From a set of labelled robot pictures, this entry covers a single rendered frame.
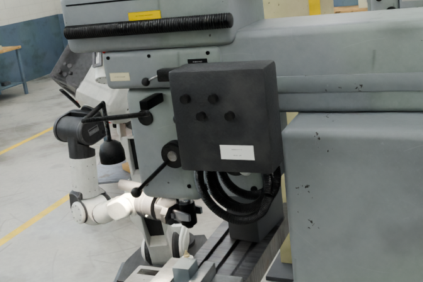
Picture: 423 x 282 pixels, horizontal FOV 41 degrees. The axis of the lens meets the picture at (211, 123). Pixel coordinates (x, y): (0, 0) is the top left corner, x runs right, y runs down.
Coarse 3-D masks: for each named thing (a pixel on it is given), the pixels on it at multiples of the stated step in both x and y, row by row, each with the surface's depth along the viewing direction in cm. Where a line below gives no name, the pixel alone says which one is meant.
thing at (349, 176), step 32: (288, 128) 121; (320, 128) 118; (352, 128) 116; (384, 128) 113; (416, 128) 111; (288, 160) 122; (320, 160) 119; (352, 160) 116; (384, 160) 113; (416, 160) 111; (288, 192) 124; (320, 192) 121; (352, 192) 118; (384, 192) 115; (416, 192) 113; (320, 224) 123; (352, 224) 120; (384, 224) 118; (416, 224) 115; (320, 256) 126; (352, 256) 123; (384, 256) 120; (416, 256) 117
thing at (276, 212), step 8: (280, 192) 211; (240, 200) 196; (248, 200) 195; (280, 200) 212; (272, 208) 206; (280, 208) 212; (264, 216) 200; (272, 216) 206; (280, 216) 212; (232, 224) 201; (256, 224) 196; (264, 224) 201; (272, 224) 206; (232, 232) 202; (240, 232) 200; (248, 232) 199; (256, 232) 197; (264, 232) 201; (248, 240) 200; (256, 240) 198
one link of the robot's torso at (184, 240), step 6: (174, 228) 269; (180, 228) 269; (186, 228) 269; (180, 234) 260; (186, 234) 266; (144, 240) 259; (180, 240) 256; (186, 240) 264; (180, 246) 255; (186, 246) 263; (144, 252) 256; (180, 252) 255; (144, 258) 257
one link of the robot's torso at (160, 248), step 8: (136, 216) 241; (136, 224) 243; (144, 224) 246; (152, 224) 249; (160, 224) 249; (144, 232) 245; (152, 232) 253; (160, 232) 253; (168, 232) 249; (176, 232) 261; (152, 240) 253; (160, 240) 252; (168, 240) 248; (176, 240) 256; (144, 248) 257; (152, 248) 251; (160, 248) 251; (168, 248) 251; (176, 248) 254; (152, 256) 254; (160, 256) 254; (168, 256) 254; (176, 256) 254; (152, 264) 258; (160, 264) 259
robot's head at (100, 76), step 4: (96, 52) 187; (96, 68) 185; (100, 68) 184; (96, 72) 184; (100, 72) 183; (104, 72) 183; (96, 76) 184; (100, 76) 183; (104, 76) 183; (96, 80) 185; (100, 80) 185; (104, 80) 186
